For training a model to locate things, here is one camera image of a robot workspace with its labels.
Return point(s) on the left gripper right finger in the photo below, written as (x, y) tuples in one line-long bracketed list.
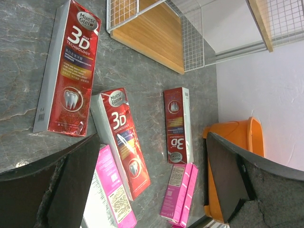
[(255, 192)]

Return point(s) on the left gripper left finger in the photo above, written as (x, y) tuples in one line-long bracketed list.
[(50, 192)]

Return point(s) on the red toothpaste box silver side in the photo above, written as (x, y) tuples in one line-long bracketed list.
[(178, 126)]

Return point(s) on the red 3d toothpaste box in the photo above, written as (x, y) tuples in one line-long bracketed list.
[(64, 100), (113, 120)]

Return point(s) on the silver toothpaste box right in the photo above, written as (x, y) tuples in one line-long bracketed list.
[(97, 213)]

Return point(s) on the orange plastic basket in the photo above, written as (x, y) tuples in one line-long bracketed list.
[(229, 185)]

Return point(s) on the pink toothpaste box right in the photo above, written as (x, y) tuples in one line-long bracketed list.
[(189, 196)]

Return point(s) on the pink toothpaste box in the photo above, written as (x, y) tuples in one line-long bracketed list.
[(189, 196), (175, 193), (115, 194)]

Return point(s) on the pink toothpaste box left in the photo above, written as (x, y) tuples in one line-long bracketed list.
[(115, 194)]

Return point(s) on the pink toothpaste box centre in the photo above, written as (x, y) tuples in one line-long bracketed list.
[(175, 193)]

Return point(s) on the white wire wooden shelf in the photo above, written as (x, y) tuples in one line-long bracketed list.
[(186, 35)]

